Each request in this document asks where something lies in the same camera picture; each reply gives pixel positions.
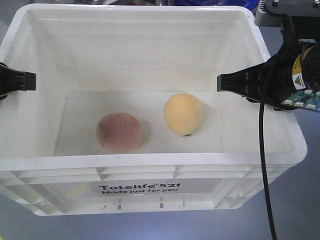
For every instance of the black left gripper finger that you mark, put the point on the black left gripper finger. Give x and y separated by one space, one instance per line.
13 80

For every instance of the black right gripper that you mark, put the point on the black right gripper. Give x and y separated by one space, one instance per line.
270 82

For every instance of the yellow plush fruit toy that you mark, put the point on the yellow plush fruit toy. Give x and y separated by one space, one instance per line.
183 113

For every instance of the white plastic tote box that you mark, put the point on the white plastic tote box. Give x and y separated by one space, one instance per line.
91 61

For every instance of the pink plush fruit toy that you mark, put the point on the pink plush fruit toy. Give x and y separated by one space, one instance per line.
119 132

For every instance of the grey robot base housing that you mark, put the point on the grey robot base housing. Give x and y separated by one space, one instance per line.
298 19

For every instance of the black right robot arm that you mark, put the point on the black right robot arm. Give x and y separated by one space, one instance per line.
306 70

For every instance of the green circuit board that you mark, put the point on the green circuit board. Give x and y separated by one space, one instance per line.
304 99

